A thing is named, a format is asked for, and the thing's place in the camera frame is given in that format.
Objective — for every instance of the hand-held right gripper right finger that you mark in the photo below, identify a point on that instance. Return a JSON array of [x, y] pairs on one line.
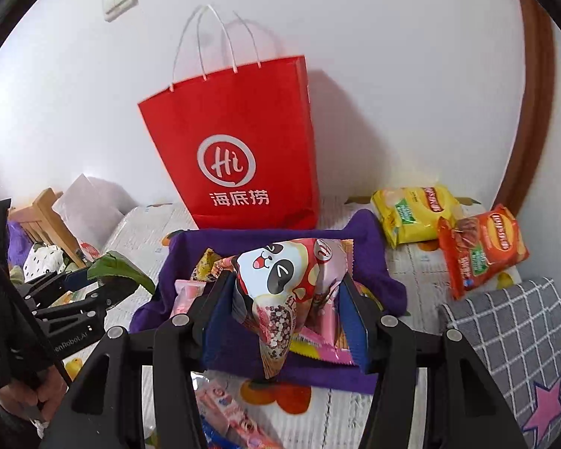
[[355, 332]]

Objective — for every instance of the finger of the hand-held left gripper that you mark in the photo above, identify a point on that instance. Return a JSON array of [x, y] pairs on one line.
[[60, 285], [84, 308]]

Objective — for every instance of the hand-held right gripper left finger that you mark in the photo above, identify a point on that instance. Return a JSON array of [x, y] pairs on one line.
[[219, 327]]

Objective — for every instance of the small pink snack packet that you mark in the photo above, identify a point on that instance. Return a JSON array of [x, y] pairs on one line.
[[187, 297]]

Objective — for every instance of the purple fabric tray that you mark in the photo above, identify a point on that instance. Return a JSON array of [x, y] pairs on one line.
[[383, 285]]

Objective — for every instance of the green snack packet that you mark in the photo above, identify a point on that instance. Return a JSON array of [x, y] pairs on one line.
[[121, 269]]

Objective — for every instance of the yellow snack packet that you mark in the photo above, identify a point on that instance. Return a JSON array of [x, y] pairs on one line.
[[208, 264]]

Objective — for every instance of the panda print snack packet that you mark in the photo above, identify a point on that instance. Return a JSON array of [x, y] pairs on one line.
[[280, 290]]

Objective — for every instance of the person's left hand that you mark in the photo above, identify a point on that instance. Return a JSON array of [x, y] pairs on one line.
[[32, 404]]

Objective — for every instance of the white spotted cloth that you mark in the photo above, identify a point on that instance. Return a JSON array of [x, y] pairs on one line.
[[44, 262]]

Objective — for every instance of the purple cloth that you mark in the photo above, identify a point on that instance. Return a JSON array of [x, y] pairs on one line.
[[16, 243]]

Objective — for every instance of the wooden chair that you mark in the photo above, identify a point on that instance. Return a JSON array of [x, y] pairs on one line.
[[42, 220]]

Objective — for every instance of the white plastic bag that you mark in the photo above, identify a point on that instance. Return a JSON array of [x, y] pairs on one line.
[[86, 210]]

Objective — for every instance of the fruit print tablecloth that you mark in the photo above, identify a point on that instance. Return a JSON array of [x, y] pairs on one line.
[[346, 416]]

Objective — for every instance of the pink white snack packet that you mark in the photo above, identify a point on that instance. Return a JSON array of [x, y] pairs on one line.
[[233, 411]]

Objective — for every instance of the blue snack packet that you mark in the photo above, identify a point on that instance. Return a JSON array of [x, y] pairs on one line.
[[217, 437]]

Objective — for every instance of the yellow chips bag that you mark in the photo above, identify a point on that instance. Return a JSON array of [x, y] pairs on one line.
[[416, 215]]

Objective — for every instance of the red chips bag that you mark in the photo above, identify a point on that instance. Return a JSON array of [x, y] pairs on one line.
[[486, 248]]

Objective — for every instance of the grey checked cloth pink star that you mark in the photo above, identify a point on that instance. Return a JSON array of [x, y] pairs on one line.
[[514, 336]]

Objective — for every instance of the red paper bag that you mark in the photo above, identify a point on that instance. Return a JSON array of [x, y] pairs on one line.
[[229, 140]]

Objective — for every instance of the brown wooden door frame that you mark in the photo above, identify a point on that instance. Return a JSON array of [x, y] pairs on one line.
[[533, 103]]

